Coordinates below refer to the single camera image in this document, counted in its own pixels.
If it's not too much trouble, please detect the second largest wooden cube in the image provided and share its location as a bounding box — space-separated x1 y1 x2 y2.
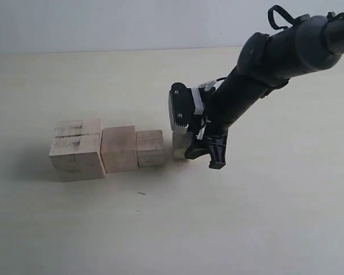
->
100 125 138 174

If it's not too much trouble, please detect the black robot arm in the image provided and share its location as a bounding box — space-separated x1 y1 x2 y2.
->
184 5 344 169

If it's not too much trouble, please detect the smallest wooden cube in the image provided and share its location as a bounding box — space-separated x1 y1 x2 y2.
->
172 131 194 160

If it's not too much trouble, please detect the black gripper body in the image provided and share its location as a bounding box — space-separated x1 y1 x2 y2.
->
189 115 228 149

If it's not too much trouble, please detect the medium small wooden cube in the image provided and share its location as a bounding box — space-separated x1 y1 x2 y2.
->
136 130 165 167

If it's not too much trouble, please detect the black cable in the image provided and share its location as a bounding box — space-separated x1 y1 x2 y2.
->
267 5 298 30

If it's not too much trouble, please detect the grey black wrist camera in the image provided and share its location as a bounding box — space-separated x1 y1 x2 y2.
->
169 80 218 139

